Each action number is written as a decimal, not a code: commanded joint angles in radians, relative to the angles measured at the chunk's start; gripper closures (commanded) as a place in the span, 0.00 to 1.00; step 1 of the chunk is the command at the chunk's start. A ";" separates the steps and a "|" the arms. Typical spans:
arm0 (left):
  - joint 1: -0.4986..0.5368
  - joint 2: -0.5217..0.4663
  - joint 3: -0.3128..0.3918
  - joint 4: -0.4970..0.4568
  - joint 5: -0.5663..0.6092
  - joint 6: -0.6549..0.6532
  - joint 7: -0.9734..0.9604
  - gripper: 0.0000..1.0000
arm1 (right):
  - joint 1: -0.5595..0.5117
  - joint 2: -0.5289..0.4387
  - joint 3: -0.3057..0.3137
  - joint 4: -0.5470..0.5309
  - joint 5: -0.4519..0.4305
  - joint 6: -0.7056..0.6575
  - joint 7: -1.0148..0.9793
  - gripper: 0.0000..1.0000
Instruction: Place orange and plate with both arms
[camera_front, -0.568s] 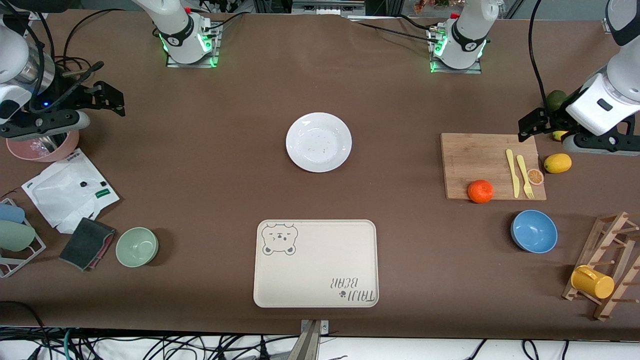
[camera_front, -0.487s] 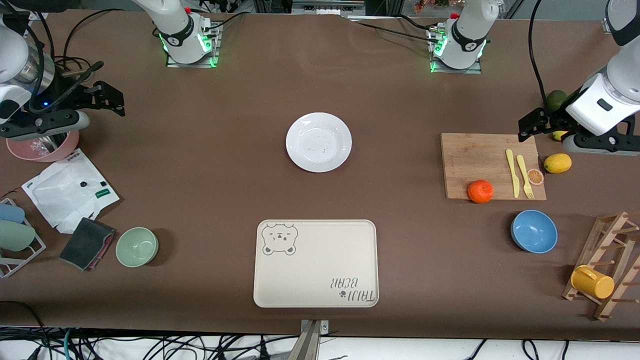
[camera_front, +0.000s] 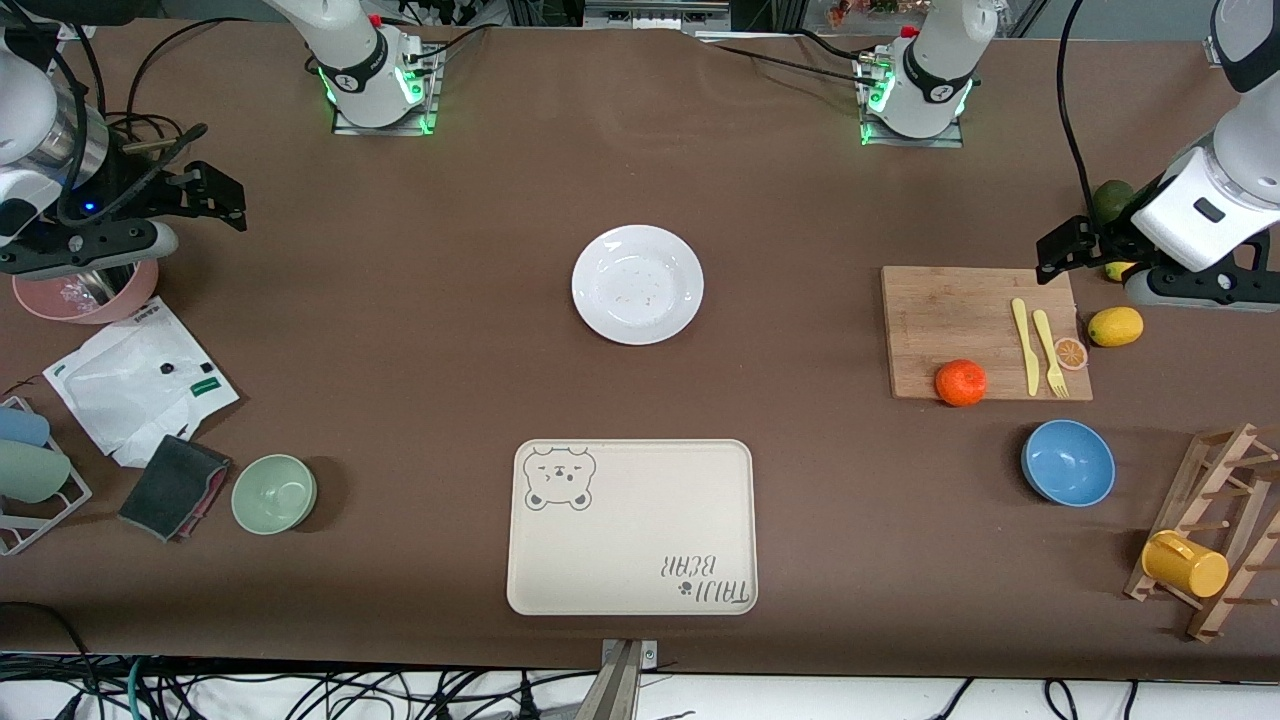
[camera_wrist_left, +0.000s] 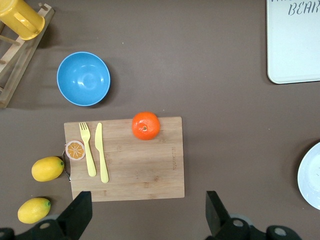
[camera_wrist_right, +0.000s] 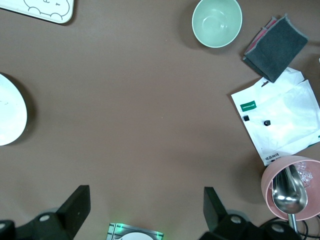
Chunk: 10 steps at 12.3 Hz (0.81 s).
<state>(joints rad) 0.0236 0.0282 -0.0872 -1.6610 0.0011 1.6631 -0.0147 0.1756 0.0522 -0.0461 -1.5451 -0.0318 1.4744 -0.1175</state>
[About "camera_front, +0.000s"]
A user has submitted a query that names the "orange fruit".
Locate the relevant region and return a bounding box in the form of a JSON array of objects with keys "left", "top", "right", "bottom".
[{"left": 935, "top": 359, "right": 989, "bottom": 408}]

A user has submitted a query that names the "white round plate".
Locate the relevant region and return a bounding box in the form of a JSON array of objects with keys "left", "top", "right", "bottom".
[{"left": 571, "top": 224, "right": 705, "bottom": 347}]

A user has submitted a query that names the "dark green avocado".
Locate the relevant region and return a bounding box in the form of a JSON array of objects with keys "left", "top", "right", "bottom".
[{"left": 1091, "top": 180, "right": 1137, "bottom": 229}]

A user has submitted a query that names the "yellow plastic fork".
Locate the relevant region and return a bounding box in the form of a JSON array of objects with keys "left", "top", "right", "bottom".
[{"left": 1032, "top": 309, "right": 1070, "bottom": 400}]

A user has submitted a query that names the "yellow plastic knife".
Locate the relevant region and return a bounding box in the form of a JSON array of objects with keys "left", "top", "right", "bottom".
[{"left": 1011, "top": 297, "right": 1041, "bottom": 398}]

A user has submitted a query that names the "pink bowl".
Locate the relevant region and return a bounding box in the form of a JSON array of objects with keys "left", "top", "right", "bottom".
[{"left": 12, "top": 258, "right": 160, "bottom": 325}]

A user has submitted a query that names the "wooden cutting board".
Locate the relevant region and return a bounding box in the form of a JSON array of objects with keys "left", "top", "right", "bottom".
[{"left": 881, "top": 265, "right": 1094, "bottom": 402}]

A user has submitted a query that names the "white plastic bag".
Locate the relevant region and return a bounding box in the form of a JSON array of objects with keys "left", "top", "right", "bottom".
[{"left": 43, "top": 297, "right": 241, "bottom": 469}]

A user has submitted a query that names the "blue bowl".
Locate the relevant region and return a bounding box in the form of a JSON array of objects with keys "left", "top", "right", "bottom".
[{"left": 1021, "top": 419, "right": 1117, "bottom": 508}]

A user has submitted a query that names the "wooden peg cup rack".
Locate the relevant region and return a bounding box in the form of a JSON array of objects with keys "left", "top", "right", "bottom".
[{"left": 1124, "top": 423, "right": 1280, "bottom": 643}]

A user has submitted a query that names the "pale blue cup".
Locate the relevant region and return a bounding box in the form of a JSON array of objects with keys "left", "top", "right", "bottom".
[{"left": 0, "top": 407, "right": 51, "bottom": 448}]

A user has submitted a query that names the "pale green cup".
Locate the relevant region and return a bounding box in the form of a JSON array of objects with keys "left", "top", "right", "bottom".
[{"left": 0, "top": 440, "right": 73, "bottom": 504}]

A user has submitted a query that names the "dark grey folded cloth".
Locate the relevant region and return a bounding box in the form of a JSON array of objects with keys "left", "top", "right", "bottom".
[{"left": 118, "top": 435, "right": 233, "bottom": 543}]

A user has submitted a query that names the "yellow mug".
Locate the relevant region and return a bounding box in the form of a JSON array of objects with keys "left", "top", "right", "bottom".
[{"left": 1141, "top": 530, "right": 1230, "bottom": 599}]

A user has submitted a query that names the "pale green bowl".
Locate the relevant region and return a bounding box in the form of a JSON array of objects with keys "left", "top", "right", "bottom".
[{"left": 231, "top": 454, "right": 318, "bottom": 536}]

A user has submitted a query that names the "cream tray with bear print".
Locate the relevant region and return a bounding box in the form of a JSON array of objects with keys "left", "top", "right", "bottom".
[{"left": 506, "top": 439, "right": 759, "bottom": 616}]

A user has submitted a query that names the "black looping cable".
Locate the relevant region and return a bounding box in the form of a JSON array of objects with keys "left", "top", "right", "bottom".
[{"left": 124, "top": 17, "right": 256, "bottom": 121}]

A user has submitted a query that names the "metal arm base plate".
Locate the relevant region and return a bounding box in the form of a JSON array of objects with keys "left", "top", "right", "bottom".
[
  {"left": 331, "top": 42, "right": 443, "bottom": 137},
  {"left": 858, "top": 55, "right": 967, "bottom": 149}
]

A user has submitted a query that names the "white wire cup rack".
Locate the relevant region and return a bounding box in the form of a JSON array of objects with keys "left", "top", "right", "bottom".
[{"left": 0, "top": 395, "right": 93, "bottom": 557}]

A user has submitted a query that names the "black base power cable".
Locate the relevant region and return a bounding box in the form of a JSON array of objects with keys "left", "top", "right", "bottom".
[{"left": 698, "top": 35, "right": 881, "bottom": 91}]

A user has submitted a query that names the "black cable under table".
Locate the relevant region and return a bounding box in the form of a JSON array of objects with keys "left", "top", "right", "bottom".
[{"left": 0, "top": 600, "right": 66, "bottom": 666}]

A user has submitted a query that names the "metal table mount bracket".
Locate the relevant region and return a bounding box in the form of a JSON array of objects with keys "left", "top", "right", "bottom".
[{"left": 588, "top": 639, "right": 661, "bottom": 720}]

